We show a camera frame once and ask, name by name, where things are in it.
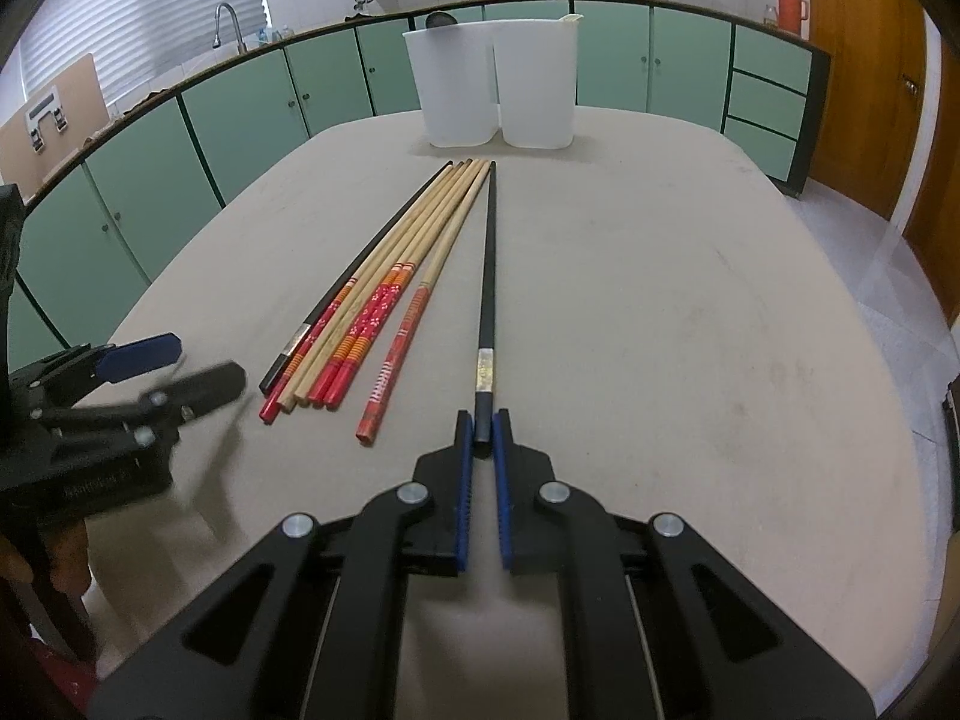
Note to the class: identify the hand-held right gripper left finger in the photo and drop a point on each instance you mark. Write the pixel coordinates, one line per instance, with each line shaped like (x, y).
(465, 495)

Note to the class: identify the person's left hand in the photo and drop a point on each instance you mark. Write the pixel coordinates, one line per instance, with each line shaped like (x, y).
(67, 559)

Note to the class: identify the brown wooden door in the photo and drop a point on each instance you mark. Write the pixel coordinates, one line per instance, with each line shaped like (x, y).
(937, 202)
(862, 75)

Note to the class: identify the brown cardboard box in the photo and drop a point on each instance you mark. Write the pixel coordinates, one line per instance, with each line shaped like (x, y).
(52, 127)

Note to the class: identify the small metal kettle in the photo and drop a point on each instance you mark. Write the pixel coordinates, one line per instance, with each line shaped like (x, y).
(364, 6)

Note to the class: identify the small glass jar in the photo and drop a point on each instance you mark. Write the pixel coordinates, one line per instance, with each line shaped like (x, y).
(770, 14)

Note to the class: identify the black chopstick silver band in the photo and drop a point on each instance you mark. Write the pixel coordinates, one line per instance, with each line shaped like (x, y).
(487, 277)

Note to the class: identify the chrome kitchen faucet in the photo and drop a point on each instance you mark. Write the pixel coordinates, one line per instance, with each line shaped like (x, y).
(227, 21)

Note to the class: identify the green lower kitchen cabinets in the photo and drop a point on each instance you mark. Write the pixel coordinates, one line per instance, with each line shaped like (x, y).
(247, 112)

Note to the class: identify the orange thermos flask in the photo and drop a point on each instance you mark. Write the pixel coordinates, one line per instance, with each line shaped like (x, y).
(791, 6)

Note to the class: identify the black object at edge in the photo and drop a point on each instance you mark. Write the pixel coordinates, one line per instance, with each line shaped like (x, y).
(952, 420)

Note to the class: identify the white plastic double utensil holder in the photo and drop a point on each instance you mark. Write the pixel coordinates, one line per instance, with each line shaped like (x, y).
(457, 82)

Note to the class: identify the white window blinds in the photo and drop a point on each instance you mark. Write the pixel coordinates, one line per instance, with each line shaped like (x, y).
(142, 7)

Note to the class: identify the red white-patterned bamboo chopstick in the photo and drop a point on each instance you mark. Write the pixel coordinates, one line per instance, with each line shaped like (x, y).
(413, 330)

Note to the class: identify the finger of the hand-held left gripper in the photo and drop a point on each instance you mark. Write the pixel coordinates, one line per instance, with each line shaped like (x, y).
(214, 386)
(142, 356)

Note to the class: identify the cups beside sink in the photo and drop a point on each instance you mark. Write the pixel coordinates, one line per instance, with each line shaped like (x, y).
(275, 33)

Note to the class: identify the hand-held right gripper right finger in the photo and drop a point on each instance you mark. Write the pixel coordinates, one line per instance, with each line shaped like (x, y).
(504, 510)

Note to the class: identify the red floral bamboo chopstick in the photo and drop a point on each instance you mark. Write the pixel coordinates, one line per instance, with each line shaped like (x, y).
(334, 324)
(389, 307)
(363, 300)
(378, 307)

